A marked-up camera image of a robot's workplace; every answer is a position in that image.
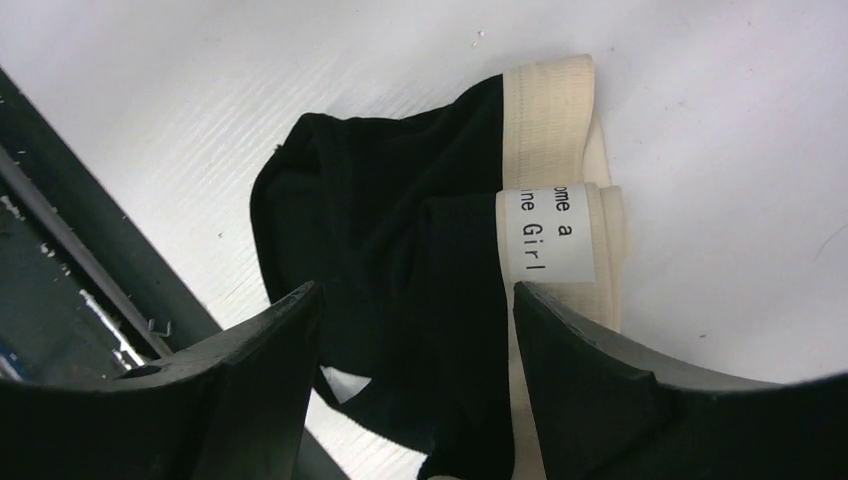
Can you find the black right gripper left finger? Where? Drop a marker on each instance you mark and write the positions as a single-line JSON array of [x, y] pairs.
[[232, 406]]

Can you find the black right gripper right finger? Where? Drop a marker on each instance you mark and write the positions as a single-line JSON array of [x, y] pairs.
[[608, 407]]

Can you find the black underwear cream waistband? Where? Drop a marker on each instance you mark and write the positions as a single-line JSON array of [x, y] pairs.
[[419, 229]]

